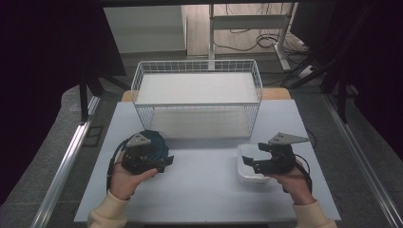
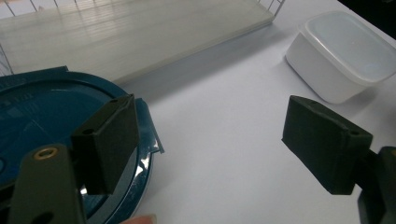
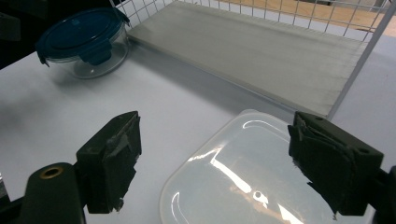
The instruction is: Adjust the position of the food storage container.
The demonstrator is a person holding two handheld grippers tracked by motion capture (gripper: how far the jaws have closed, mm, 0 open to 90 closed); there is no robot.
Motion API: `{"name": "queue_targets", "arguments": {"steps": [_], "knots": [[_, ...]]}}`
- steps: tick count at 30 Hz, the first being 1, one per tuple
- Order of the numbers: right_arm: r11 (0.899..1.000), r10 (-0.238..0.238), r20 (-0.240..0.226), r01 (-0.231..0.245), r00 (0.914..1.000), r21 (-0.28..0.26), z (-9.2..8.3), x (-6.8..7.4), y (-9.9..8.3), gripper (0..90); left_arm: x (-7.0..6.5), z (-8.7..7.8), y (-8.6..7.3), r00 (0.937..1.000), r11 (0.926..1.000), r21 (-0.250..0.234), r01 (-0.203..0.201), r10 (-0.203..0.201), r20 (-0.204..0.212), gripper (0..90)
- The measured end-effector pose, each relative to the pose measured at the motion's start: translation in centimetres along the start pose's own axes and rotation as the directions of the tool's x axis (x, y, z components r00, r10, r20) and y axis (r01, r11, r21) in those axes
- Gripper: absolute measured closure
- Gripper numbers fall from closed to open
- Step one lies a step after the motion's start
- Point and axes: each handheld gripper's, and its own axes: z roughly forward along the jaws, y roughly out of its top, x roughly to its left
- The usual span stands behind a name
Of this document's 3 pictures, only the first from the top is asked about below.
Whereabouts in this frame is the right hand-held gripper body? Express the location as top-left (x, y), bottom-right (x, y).
top-left (261, 132), bottom-right (311, 175)

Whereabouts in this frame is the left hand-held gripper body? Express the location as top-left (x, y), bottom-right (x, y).
top-left (122, 132), bottom-right (160, 175)

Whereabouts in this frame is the white square container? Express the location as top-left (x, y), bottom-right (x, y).
top-left (236, 143), bottom-right (274, 187)

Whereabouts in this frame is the round container with dark lid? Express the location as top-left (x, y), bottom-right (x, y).
top-left (135, 129), bottom-right (170, 163)

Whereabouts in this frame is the white wire rack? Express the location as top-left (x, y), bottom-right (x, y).
top-left (130, 59), bottom-right (263, 141)

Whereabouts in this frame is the person's left hand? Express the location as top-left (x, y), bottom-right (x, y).
top-left (108, 151), bottom-right (159, 201)

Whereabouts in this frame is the person's right hand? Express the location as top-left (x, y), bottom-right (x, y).
top-left (272, 160), bottom-right (317, 206)

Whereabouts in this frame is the black metal stand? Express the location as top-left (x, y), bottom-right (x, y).
top-left (78, 71), bottom-right (131, 125)
top-left (288, 55), bottom-right (350, 124)

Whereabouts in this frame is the white power strip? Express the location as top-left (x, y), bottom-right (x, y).
top-left (297, 64), bottom-right (316, 79)

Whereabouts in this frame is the grey cabinet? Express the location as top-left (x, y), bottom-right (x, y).
top-left (104, 5), bottom-right (187, 54)

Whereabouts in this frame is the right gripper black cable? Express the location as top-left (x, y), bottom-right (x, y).
top-left (283, 153), bottom-right (314, 194)

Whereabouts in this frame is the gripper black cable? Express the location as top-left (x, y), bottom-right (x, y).
top-left (106, 138), bottom-right (131, 193)
top-left (283, 153), bottom-right (314, 194)

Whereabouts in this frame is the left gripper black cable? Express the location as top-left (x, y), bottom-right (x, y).
top-left (106, 138), bottom-right (131, 193)

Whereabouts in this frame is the aluminium rail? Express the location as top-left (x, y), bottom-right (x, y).
top-left (29, 95), bottom-right (102, 228)
top-left (322, 94), bottom-right (403, 228)

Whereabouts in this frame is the tangle of black floor cables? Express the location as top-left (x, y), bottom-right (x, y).
top-left (212, 3), bottom-right (310, 58)

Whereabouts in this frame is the white desk frame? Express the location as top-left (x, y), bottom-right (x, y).
top-left (207, 3), bottom-right (297, 71)

